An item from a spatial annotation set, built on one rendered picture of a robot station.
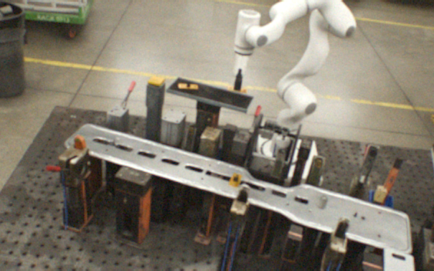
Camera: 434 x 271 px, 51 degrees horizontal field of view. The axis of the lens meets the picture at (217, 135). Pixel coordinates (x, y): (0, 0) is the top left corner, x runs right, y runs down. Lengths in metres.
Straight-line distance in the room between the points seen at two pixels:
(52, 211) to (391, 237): 1.35
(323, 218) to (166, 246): 0.64
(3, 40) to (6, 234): 2.32
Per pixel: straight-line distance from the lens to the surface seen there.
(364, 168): 1.85
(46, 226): 2.02
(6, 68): 4.20
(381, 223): 1.81
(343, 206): 1.82
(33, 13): 5.41
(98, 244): 1.92
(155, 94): 2.08
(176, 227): 1.98
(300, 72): 2.17
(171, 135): 1.93
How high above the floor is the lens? 2.11
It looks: 33 degrees down
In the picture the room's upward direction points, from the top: 9 degrees clockwise
